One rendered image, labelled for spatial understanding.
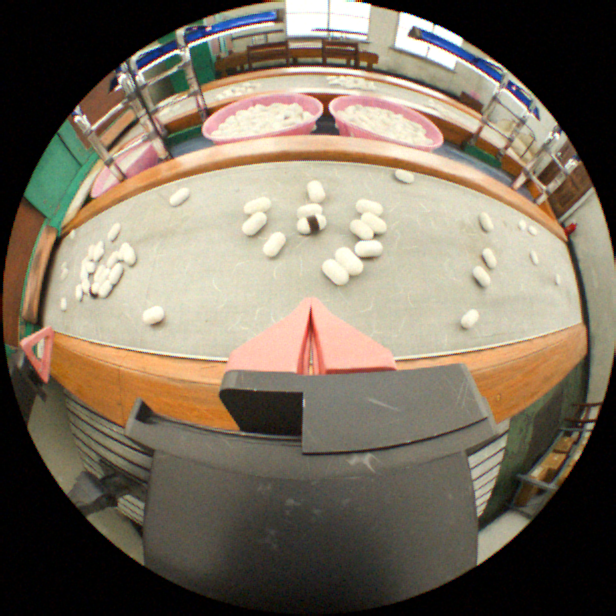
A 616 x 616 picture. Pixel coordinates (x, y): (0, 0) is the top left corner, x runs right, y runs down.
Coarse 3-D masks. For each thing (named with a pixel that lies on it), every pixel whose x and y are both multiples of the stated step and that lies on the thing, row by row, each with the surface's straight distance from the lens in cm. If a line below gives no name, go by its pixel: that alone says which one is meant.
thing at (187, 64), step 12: (204, 24) 82; (180, 36) 67; (156, 48) 86; (180, 48) 66; (132, 60) 75; (192, 60) 66; (132, 72) 75; (168, 72) 69; (192, 72) 67; (144, 84) 73; (192, 84) 67; (144, 96) 74; (192, 96) 69; (156, 108) 75; (204, 108) 69; (156, 120) 76; (204, 120) 71; (180, 132) 75; (192, 132) 74; (168, 144) 79
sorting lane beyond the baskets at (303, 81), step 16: (256, 80) 101; (272, 80) 95; (288, 80) 92; (304, 80) 90; (320, 80) 91; (368, 80) 103; (208, 96) 97; (224, 96) 87; (400, 96) 89; (416, 96) 101; (160, 112) 116; (176, 112) 95
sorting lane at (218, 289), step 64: (192, 192) 39; (256, 192) 33; (384, 192) 35; (448, 192) 43; (64, 256) 79; (192, 256) 31; (256, 256) 27; (320, 256) 26; (384, 256) 28; (448, 256) 33; (512, 256) 47; (64, 320) 62; (128, 320) 36; (192, 320) 28; (256, 320) 25; (384, 320) 25; (448, 320) 30; (512, 320) 41; (576, 320) 88
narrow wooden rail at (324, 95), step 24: (240, 96) 71; (312, 96) 66; (336, 96) 66; (384, 96) 73; (168, 120) 80; (192, 120) 75; (432, 120) 76; (456, 120) 85; (456, 144) 84; (480, 144) 88; (504, 168) 103
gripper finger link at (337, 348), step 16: (320, 304) 11; (320, 320) 8; (336, 320) 8; (320, 336) 7; (336, 336) 7; (352, 336) 7; (320, 352) 6; (336, 352) 6; (352, 352) 6; (368, 352) 6; (384, 352) 6; (320, 368) 7; (336, 368) 5; (352, 368) 5; (368, 368) 6; (384, 368) 6
